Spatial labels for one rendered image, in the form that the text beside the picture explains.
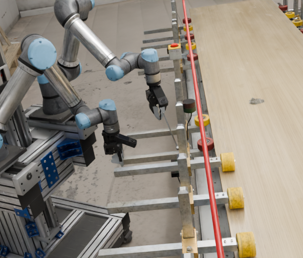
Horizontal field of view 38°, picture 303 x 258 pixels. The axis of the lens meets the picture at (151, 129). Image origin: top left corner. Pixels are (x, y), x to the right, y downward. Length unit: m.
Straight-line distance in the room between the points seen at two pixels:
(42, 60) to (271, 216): 1.07
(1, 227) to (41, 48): 1.27
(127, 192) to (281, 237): 1.99
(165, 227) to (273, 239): 1.54
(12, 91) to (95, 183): 1.89
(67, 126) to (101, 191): 1.23
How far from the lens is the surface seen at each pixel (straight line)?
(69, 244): 2.81
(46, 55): 1.85
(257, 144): 2.13
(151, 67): 2.09
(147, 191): 3.42
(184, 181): 1.70
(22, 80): 1.88
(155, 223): 3.11
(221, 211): 2.18
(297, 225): 1.68
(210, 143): 2.14
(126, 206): 1.73
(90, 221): 2.92
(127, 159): 2.20
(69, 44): 2.35
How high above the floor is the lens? 2.01
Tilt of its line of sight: 28 degrees down
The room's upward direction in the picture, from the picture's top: 9 degrees counter-clockwise
